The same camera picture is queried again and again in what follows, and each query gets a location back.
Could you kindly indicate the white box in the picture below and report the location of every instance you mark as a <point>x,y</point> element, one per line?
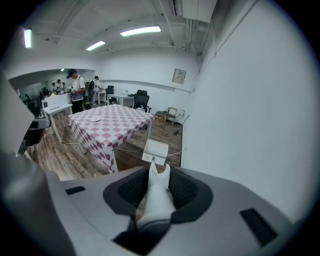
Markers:
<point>58,102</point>

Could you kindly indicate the white ceiling pipes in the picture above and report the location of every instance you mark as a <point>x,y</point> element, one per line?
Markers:
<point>190,35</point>

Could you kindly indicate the pink checkered table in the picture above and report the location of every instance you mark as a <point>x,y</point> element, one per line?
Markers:
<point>112,120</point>

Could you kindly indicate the cardboard box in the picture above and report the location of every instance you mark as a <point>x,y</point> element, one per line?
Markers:
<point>160,117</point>

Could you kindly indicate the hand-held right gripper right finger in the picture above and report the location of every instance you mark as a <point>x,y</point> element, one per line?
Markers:
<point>220,217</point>

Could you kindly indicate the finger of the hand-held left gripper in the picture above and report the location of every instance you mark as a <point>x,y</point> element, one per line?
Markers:
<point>40,124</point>

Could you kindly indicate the black office chair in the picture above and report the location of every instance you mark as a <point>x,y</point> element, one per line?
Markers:
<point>141,100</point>
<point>110,90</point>

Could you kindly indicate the white air conditioner unit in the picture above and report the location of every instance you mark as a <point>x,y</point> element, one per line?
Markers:
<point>197,10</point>

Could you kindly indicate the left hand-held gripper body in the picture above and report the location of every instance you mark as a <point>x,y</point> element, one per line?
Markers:
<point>12,112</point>

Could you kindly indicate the ceiling light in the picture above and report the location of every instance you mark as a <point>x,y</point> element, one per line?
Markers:
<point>95,45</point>
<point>27,38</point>
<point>140,31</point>

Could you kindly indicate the small white table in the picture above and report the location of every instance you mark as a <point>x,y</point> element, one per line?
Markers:
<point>57,109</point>

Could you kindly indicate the white desk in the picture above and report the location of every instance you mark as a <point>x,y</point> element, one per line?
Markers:
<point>120,96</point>

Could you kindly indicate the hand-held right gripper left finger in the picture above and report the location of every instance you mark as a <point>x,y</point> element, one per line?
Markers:
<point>95,207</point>

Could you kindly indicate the white round plate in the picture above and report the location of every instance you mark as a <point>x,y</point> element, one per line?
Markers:
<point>95,119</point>

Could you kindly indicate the framed wall notice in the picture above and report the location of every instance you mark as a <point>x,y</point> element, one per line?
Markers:
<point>179,77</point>

